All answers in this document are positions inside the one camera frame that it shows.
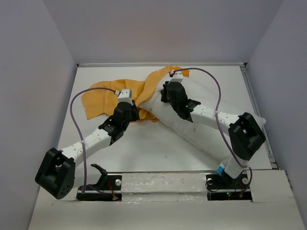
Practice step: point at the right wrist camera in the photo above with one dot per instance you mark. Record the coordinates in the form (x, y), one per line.
(176, 76)

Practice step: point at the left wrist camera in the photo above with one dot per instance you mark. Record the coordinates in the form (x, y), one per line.
(124, 95)

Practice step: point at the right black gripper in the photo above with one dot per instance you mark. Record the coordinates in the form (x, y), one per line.
(163, 91)

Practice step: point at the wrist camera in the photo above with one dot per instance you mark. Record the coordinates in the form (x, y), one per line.
(124, 95)
(176, 76)

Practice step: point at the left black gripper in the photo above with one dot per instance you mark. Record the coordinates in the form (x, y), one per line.
(135, 111)

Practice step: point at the blue white pillow label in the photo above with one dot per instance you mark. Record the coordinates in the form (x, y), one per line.
(220, 169)

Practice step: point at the white pillow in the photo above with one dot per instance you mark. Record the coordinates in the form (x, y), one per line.
(205, 128)

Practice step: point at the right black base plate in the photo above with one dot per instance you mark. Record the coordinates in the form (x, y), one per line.
(220, 190)

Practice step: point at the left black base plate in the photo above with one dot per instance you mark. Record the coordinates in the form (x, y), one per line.
(107, 188)

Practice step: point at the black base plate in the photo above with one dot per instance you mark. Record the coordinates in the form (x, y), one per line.
(107, 188)
(220, 190)

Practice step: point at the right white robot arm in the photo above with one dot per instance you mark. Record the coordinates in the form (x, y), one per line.
(241, 133)

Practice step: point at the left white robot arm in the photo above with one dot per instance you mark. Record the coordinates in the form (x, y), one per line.
(56, 173)

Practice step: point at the yellow orange pillowcase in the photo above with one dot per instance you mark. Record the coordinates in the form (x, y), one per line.
(103, 97)

